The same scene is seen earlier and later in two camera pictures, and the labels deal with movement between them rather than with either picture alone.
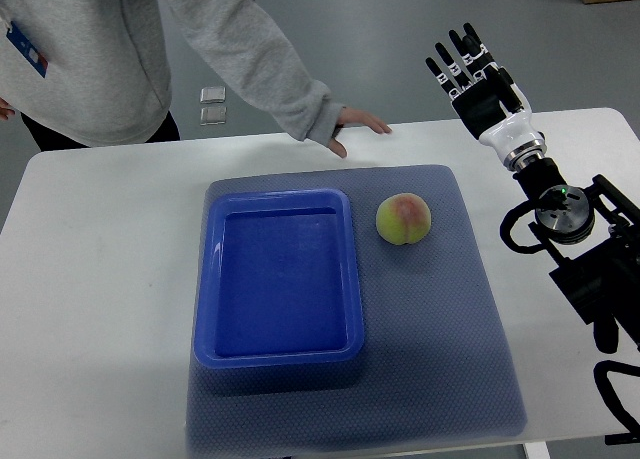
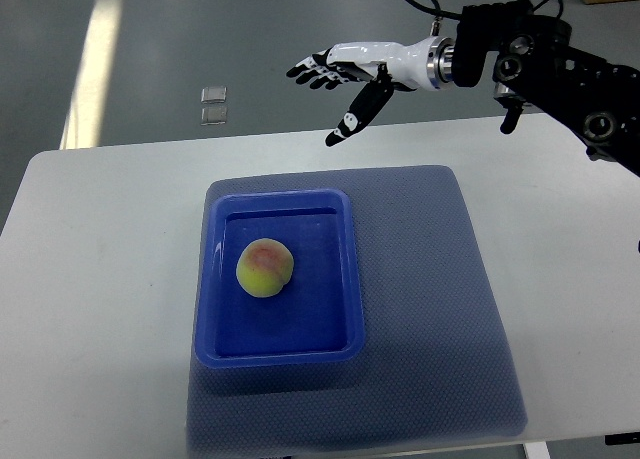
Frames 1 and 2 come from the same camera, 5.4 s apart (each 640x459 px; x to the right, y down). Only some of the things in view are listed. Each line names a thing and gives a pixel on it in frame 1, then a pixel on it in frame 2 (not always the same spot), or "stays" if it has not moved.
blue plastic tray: (277, 280) stays
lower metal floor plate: (212, 115) stays
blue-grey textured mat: (435, 366) stays
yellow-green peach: (403, 218) to (263, 267)
